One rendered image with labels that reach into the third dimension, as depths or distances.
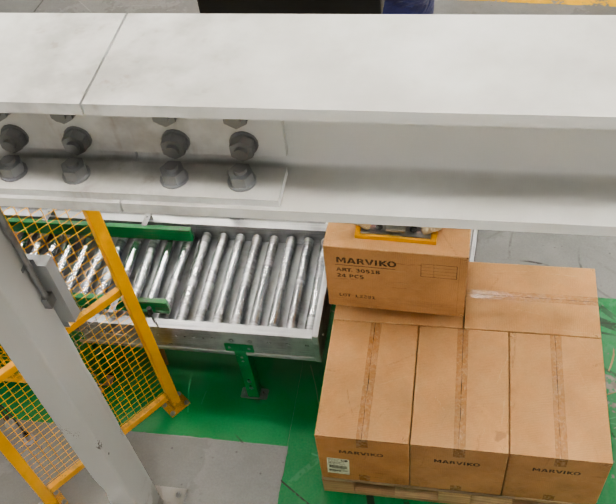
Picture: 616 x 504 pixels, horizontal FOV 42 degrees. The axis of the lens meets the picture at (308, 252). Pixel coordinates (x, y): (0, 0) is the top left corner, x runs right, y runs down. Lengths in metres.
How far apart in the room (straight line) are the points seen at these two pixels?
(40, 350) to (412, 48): 2.22
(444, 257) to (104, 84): 2.72
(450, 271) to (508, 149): 2.69
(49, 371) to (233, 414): 1.57
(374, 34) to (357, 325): 3.13
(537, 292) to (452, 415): 0.77
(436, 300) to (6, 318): 1.79
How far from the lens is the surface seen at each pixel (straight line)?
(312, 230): 4.05
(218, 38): 0.67
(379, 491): 3.90
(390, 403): 3.51
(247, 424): 4.14
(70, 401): 2.97
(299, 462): 4.01
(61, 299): 2.73
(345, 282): 3.49
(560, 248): 4.80
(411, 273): 3.39
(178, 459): 4.13
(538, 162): 0.69
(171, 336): 3.88
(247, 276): 3.97
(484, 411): 3.51
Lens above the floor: 3.59
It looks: 49 degrees down
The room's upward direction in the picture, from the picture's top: 9 degrees counter-clockwise
